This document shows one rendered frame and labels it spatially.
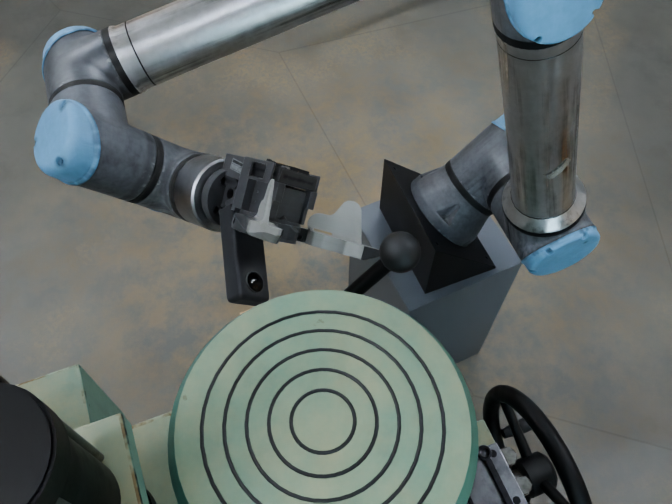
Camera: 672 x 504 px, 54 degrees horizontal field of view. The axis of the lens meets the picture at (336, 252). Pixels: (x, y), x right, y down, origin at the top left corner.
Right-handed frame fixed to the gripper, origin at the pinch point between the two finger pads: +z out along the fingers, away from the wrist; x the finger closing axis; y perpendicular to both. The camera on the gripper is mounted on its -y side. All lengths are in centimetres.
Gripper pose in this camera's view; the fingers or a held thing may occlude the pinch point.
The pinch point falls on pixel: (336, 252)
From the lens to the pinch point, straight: 65.5
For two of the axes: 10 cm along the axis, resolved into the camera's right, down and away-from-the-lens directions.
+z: 6.9, 2.3, -6.9
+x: 6.8, 1.3, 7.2
